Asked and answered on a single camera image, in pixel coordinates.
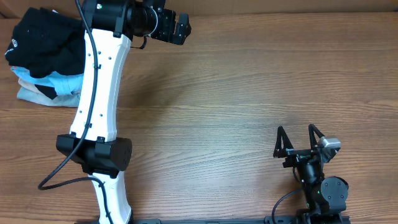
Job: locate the light blue printed t-shirt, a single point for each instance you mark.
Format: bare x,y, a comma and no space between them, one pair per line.
63,84

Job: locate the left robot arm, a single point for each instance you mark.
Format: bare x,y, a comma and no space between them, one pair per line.
93,140

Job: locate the beige folded garment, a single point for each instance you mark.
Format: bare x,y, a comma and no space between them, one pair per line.
29,86

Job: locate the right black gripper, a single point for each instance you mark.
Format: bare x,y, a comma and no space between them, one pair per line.
297,155

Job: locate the black t-shirt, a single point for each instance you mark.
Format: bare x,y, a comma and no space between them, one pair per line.
44,42

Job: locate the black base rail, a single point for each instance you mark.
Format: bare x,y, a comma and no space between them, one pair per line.
211,221

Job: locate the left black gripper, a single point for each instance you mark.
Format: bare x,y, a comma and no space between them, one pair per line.
168,23

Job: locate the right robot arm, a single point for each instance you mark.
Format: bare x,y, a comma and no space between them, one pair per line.
325,196

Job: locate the grey-blue folded garment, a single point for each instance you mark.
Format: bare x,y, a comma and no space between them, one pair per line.
59,101

